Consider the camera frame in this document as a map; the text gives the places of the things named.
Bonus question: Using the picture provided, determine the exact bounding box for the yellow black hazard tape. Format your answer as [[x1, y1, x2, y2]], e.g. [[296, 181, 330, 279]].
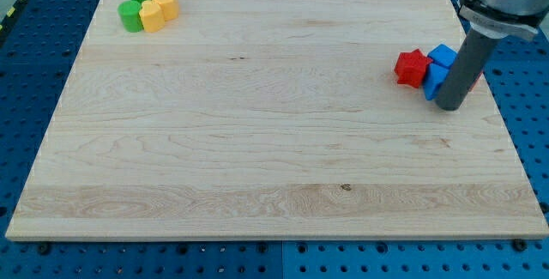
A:
[[1, 0, 30, 32]]

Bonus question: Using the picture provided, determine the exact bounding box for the red star block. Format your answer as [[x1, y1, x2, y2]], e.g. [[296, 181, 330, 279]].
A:
[[394, 49, 433, 88]]

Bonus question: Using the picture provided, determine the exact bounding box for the blue triangular block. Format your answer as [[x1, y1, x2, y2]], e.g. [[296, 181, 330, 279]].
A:
[[423, 64, 449, 100]]

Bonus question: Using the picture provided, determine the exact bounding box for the yellow hexagon block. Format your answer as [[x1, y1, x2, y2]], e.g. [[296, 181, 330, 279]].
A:
[[153, 0, 180, 21]]

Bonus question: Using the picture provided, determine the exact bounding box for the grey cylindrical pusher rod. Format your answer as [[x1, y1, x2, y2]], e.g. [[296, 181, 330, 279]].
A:
[[435, 27, 499, 111]]

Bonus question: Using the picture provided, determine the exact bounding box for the light wooden board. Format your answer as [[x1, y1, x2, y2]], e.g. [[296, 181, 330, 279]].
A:
[[6, 0, 548, 241]]

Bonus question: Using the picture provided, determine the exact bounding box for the yellow heart block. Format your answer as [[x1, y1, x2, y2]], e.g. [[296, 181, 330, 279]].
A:
[[139, 0, 166, 33]]

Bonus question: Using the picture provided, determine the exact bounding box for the green cylinder block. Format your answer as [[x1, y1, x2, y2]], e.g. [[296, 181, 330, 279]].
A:
[[118, 0, 143, 33]]

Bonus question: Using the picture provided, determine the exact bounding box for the blue cube block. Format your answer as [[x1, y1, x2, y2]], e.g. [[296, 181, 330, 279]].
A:
[[427, 44, 457, 69]]

